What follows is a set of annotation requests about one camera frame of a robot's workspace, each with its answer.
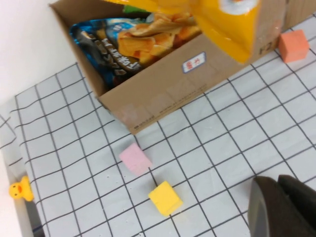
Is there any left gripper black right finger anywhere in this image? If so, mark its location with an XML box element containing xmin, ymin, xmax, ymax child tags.
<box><xmin>277</xmin><ymin>174</ymin><xmax>316</xmax><ymax>237</ymax></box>

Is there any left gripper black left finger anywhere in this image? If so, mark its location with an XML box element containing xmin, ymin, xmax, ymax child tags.
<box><xmin>248</xmin><ymin>176</ymin><xmax>308</xmax><ymax>237</ymax></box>

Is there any yellow snack bag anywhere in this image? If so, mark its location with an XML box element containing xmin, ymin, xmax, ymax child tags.
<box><xmin>108</xmin><ymin>0</ymin><xmax>264</xmax><ymax>65</ymax></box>

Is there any green snack bag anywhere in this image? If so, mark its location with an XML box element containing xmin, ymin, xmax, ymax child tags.
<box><xmin>122</xmin><ymin>4</ymin><xmax>149</xmax><ymax>14</ymax></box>

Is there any white black-checked tablecloth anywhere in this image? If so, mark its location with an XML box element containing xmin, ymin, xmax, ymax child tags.
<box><xmin>0</xmin><ymin>11</ymin><xmax>316</xmax><ymax>237</ymax></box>

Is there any yellow foam cube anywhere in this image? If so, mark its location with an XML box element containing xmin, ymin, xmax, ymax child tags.
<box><xmin>148</xmin><ymin>180</ymin><xmax>184</xmax><ymax>217</ymax></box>

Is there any pink foam cube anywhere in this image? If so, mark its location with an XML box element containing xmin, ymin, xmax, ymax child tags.
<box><xmin>118</xmin><ymin>142</ymin><xmax>153</xmax><ymax>176</ymax></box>

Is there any cardboard box with sticker label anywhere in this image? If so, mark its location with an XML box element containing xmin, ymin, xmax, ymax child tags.
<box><xmin>49</xmin><ymin>0</ymin><xmax>287</xmax><ymax>135</ymax></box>

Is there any orange foam cube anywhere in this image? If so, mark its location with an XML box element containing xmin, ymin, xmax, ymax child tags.
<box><xmin>278</xmin><ymin>29</ymin><xmax>310</xmax><ymax>64</ymax></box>

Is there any plain brown cardboard box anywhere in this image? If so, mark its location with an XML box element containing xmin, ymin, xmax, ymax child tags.
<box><xmin>281</xmin><ymin>0</ymin><xmax>316</xmax><ymax>32</ymax></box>

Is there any blue potato chips bag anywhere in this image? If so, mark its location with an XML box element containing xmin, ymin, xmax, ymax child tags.
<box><xmin>69</xmin><ymin>12</ymin><xmax>205</xmax><ymax>91</ymax></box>

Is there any yellow rubber duck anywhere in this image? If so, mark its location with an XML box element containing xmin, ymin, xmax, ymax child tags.
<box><xmin>8</xmin><ymin>175</ymin><xmax>35</xmax><ymax>202</ymax></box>

